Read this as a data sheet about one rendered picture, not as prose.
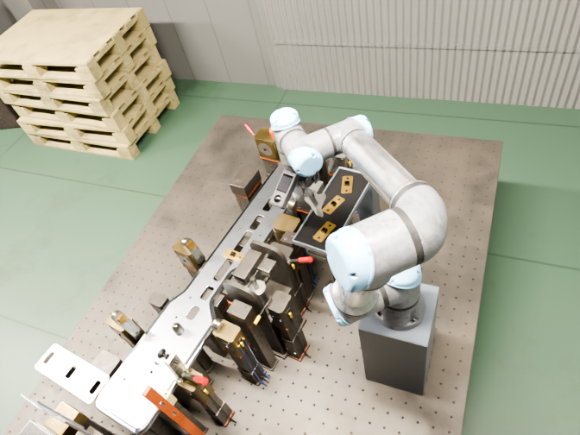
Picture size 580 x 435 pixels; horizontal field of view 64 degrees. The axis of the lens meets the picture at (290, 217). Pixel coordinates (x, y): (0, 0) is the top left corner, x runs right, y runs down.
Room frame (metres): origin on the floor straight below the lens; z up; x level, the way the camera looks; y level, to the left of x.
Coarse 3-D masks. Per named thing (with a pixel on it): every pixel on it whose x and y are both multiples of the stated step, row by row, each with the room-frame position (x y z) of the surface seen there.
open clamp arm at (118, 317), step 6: (114, 312) 0.91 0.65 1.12; (120, 312) 0.91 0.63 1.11; (114, 318) 0.89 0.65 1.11; (120, 318) 0.89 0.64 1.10; (126, 318) 0.90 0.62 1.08; (120, 324) 0.89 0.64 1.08; (126, 324) 0.89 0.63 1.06; (132, 324) 0.90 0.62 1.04; (126, 330) 0.88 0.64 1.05; (132, 330) 0.89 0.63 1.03; (138, 330) 0.89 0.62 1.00; (132, 336) 0.88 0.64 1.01; (138, 336) 0.88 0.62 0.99
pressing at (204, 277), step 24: (264, 192) 1.38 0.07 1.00; (240, 216) 1.29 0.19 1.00; (264, 216) 1.25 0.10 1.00; (240, 240) 1.16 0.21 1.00; (264, 240) 1.13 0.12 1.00; (216, 264) 1.08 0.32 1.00; (192, 288) 1.00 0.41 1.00; (216, 288) 0.98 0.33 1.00; (168, 312) 0.93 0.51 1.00; (144, 336) 0.87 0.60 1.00; (168, 336) 0.84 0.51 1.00; (192, 336) 0.81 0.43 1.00; (144, 360) 0.78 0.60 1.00; (192, 360) 0.73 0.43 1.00; (120, 384) 0.72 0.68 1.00; (144, 384) 0.69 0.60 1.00; (168, 384) 0.67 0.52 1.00; (120, 408) 0.64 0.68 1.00; (144, 408) 0.62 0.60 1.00
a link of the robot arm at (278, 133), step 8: (280, 112) 0.98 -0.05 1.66; (288, 112) 0.97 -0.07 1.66; (296, 112) 0.97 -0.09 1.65; (272, 120) 0.96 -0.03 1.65; (280, 120) 0.95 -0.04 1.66; (288, 120) 0.94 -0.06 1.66; (296, 120) 0.95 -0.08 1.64; (272, 128) 0.96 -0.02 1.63; (280, 128) 0.94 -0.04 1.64; (288, 128) 0.93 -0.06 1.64; (296, 128) 0.93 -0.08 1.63; (280, 136) 0.93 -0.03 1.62; (280, 144) 0.98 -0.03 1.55; (280, 152) 0.95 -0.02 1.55
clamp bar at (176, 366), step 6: (162, 354) 0.66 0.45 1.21; (168, 354) 0.66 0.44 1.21; (174, 354) 0.65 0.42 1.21; (168, 360) 0.63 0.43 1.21; (174, 360) 0.63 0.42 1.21; (180, 360) 0.65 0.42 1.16; (168, 366) 0.63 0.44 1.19; (174, 366) 0.64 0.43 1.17; (180, 366) 0.65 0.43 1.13; (174, 372) 0.63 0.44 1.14; (180, 372) 0.64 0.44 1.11; (186, 372) 0.66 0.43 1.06; (180, 378) 0.64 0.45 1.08
